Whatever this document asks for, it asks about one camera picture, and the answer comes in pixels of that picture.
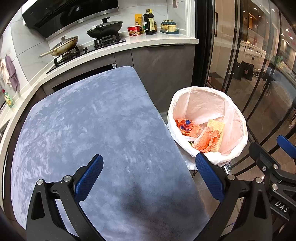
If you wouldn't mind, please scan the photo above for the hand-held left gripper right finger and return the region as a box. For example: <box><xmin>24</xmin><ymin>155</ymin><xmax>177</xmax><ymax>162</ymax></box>
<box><xmin>195</xmin><ymin>153</ymin><xmax>273</xmax><ymax>241</ymax></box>

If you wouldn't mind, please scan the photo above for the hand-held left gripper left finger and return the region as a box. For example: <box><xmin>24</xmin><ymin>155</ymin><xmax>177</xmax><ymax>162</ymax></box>
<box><xmin>26</xmin><ymin>154</ymin><xmax>104</xmax><ymax>241</ymax></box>

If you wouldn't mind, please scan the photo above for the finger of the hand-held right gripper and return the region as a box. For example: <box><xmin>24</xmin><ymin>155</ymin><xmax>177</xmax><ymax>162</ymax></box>
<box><xmin>248</xmin><ymin>142</ymin><xmax>281</xmax><ymax>183</ymax></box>
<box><xmin>277</xmin><ymin>135</ymin><xmax>296</xmax><ymax>160</ymax></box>

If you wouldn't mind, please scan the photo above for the pale orange plastic bag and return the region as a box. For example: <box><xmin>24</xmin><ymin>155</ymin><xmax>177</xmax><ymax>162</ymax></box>
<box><xmin>192</xmin><ymin>128</ymin><xmax>222</xmax><ymax>153</ymax></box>

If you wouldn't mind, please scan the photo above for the white-lined trash bin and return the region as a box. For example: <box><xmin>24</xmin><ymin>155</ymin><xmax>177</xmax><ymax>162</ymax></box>
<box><xmin>167</xmin><ymin>86</ymin><xmax>248</xmax><ymax>171</ymax></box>

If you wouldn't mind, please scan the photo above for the blue-grey plush tablecloth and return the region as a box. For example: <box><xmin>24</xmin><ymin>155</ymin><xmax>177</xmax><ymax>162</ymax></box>
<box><xmin>10</xmin><ymin>66</ymin><xmax>211</xmax><ymax>241</ymax></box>

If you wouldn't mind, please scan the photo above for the black paper bag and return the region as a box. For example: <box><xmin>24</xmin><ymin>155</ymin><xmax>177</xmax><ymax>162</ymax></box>
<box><xmin>236</xmin><ymin>60</ymin><xmax>254</xmax><ymax>80</ymax></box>

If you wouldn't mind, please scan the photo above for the glass sliding door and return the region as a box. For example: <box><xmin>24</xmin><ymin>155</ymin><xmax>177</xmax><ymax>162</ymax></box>
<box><xmin>199</xmin><ymin>0</ymin><xmax>296</xmax><ymax>167</ymax></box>

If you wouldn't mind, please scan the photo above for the green dish soap bottle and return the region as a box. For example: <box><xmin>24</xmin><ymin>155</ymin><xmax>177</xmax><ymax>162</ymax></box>
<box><xmin>3</xmin><ymin>89</ymin><xmax>15</xmax><ymax>107</ymax></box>

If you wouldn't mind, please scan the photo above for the grey kitchen cabinet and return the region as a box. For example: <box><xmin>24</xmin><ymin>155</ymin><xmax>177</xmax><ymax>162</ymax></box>
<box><xmin>39</xmin><ymin>44</ymin><xmax>195</xmax><ymax>114</ymax></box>

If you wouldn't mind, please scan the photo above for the purple hanging cloth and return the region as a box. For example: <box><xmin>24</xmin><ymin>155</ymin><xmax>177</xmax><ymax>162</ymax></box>
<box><xmin>5</xmin><ymin>55</ymin><xmax>21</xmax><ymax>93</ymax></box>

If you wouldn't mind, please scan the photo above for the black gas stove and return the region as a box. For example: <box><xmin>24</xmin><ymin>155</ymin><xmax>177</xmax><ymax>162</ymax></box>
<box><xmin>46</xmin><ymin>37</ymin><xmax>126</xmax><ymax>75</ymax></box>

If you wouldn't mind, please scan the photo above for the beige frying pan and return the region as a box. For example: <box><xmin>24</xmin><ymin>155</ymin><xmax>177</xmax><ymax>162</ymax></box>
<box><xmin>39</xmin><ymin>38</ymin><xmax>79</xmax><ymax>58</ymax></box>

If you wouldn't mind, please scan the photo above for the white hanging cloth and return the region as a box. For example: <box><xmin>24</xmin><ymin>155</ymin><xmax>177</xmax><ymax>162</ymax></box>
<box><xmin>0</xmin><ymin>59</ymin><xmax>11</xmax><ymax>84</ymax></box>

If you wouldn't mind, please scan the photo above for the glass pan lid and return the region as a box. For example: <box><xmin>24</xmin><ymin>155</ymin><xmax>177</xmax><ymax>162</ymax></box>
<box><xmin>50</xmin><ymin>35</ymin><xmax>78</xmax><ymax>50</ymax></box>

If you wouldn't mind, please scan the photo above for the white kitchen countertop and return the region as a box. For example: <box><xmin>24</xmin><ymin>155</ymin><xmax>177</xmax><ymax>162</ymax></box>
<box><xmin>0</xmin><ymin>32</ymin><xmax>199</xmax><ymax>130</ymax></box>

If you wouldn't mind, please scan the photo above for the black wok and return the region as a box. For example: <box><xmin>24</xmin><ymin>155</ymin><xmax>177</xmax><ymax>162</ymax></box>
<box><xmin>87</xmin><ymin>22</ymin><xmax>123</xmax><ymax>39</ymax></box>

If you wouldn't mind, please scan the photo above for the red instant noodle cup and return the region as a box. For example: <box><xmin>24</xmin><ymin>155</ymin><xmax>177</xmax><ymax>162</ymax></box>
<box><xmin>127</xmin><ymin>25</ymin><xmax>141</xmax><ymax>37</ymax></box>

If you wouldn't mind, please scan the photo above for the black wok lid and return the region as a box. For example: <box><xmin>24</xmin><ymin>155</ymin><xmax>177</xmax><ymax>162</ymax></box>
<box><xmin>90</xmin><ymin>17</ymin><xmax>123</xmax><ymax>29</ymax></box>

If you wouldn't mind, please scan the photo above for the teal condiment jar set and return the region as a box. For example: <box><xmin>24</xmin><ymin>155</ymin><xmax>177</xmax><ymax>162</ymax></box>
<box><xmin>160</xmin><ymin>20</ymin><xmax>179</xmax><ymax>35</ymax></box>

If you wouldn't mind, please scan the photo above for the black range hood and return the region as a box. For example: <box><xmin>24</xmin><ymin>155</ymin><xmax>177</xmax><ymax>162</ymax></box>
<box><xmin>22</xmin><ymin>0</ymin><xmax>119</xmax><ymax>39</ymax></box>

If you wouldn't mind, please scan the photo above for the dark soy sauce bottle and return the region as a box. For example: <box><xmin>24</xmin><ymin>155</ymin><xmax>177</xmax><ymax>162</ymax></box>
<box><xmin>143</xmin><ymin>9</ymin><xmax>157</xmax><ymax>36</ymax></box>

